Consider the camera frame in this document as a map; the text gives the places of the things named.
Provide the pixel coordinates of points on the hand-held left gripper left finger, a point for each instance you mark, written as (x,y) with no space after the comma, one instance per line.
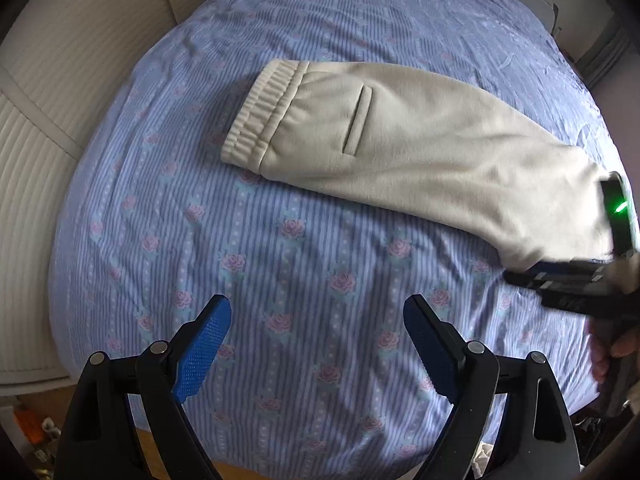
(200,352)

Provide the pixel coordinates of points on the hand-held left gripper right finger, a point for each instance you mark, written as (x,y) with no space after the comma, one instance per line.
(431,352)

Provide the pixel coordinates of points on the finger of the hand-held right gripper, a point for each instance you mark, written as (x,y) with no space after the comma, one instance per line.
(555,292)
(565,270)

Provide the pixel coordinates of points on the cream sweat pants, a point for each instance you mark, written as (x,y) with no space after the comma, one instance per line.
(425,135)

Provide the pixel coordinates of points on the person's right hand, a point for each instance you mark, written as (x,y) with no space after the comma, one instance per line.
(598,355)

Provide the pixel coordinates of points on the white crumpled cloth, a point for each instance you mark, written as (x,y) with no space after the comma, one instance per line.
(483,462)

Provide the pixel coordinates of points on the blue floral bed sheet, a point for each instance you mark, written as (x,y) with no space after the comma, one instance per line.
(300,260)

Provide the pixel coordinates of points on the orange object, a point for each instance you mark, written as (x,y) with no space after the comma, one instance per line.
(26,424)

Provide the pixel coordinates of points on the cream padded headboard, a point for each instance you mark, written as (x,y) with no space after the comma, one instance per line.
(55,110)

